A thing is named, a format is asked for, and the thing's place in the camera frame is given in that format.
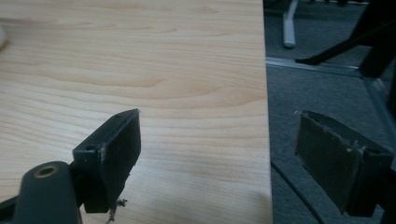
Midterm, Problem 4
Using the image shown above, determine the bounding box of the black cable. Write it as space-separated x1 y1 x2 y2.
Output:
270 161 327 224

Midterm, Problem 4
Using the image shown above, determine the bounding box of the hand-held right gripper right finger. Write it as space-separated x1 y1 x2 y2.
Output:
294 109 394 218

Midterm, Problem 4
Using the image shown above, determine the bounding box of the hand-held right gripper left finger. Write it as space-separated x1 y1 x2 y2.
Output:
72 108 142 215

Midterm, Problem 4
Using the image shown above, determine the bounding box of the silver floor rail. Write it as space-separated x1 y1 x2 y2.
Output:
266 57 396 138

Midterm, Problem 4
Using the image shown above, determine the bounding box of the black stand leg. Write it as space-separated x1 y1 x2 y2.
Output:
294 0 396 78

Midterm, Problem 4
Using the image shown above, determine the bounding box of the white metal leg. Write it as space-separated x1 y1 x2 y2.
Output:
282 0 300 49

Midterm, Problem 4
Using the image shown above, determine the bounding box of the white object at table edge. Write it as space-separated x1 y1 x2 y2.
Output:
0 25 8 50

